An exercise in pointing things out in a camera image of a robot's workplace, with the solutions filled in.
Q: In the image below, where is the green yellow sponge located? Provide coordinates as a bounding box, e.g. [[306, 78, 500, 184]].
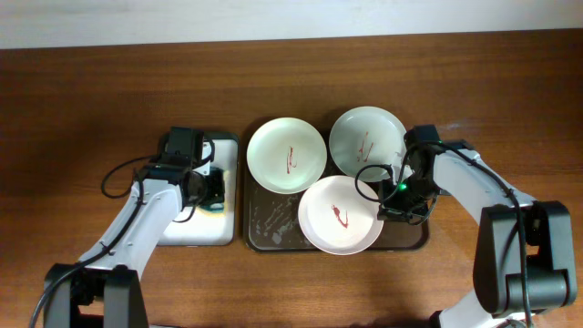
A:
[[199, 168, 225, 213]]

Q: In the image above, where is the cream plate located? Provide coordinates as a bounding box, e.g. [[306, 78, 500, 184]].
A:
[[246, 118, 327, 194]]

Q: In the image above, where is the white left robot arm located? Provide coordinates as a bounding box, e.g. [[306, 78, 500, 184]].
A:
[[29, 127, 216, 327]]

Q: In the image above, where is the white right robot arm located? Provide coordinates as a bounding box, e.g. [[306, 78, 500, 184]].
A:
[[377, 125, 578, 327]]

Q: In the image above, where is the white soapy tray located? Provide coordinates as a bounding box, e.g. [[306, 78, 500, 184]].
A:
[[159, 132, 239, 247]]

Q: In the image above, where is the pale green plate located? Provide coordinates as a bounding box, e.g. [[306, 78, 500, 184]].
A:
[[329, 106, 406, 182]]

